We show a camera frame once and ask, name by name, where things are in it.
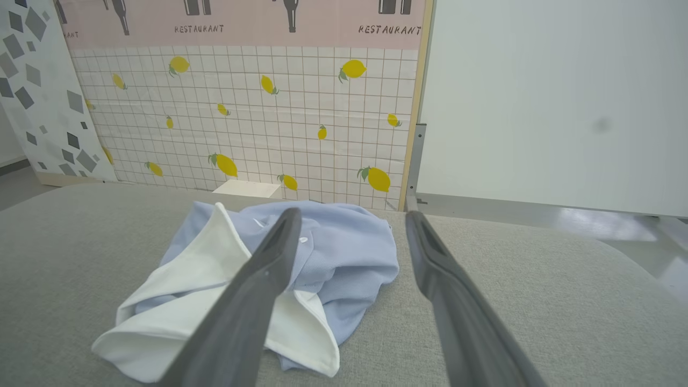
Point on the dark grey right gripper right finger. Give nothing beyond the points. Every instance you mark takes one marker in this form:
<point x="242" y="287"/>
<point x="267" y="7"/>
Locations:
<point x="467" y="328"/>

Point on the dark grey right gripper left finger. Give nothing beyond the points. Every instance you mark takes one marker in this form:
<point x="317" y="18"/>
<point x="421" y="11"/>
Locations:
<point x="242" y="322"/>

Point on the light blue polo shirt white collar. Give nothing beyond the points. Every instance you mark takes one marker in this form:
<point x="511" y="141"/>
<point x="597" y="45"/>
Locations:
<point x="349" y="258"/>

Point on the small white box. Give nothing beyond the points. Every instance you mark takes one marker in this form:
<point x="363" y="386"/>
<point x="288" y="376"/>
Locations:
<point x="247" y="188"/>

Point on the lemon print backdrop panel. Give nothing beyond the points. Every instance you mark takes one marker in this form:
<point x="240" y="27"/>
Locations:
<point x="301" y="107"/>

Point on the plain white board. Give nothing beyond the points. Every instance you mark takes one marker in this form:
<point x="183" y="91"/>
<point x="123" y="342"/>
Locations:
<point x="537" y="107"/>

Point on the grey diamond print panel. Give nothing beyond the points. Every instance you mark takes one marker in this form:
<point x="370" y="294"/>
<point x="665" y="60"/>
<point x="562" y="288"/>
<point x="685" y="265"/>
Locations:
<point x="48" y="107"/>

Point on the grey metal board frame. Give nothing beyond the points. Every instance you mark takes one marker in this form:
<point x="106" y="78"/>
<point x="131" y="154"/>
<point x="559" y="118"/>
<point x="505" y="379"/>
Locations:
<point x="416" y="161"/>

